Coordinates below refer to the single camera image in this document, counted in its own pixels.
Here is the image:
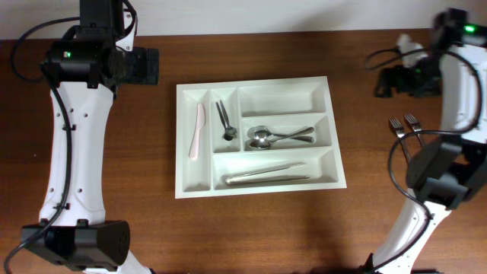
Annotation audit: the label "steel fork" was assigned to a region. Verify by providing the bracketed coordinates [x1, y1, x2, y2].
[389, 118, 411, 164]
[403, 113, 425, 147]

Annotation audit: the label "pale pink plastic knife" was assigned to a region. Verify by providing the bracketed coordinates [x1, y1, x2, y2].
[189, 104, 205, 160]

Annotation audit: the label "small dark metal tongs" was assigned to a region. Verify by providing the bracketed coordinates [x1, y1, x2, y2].
[215, 100, 237, 141]

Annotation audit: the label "steel spoon tray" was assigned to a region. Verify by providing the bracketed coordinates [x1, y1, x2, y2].
[247, 126, 314, 142]

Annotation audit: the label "long steel tongs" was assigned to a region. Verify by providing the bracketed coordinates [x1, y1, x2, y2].
[224, 162, 310, 186]

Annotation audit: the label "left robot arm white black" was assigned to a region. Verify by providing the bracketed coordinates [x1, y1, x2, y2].
[19, 1, 159, 273]

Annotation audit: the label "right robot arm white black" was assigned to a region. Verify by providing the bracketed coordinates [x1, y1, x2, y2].
[358, 8, 486, 273]

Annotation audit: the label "white plastic cutlery tray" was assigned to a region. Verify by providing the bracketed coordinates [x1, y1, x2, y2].
[175, 76, 346, 199]

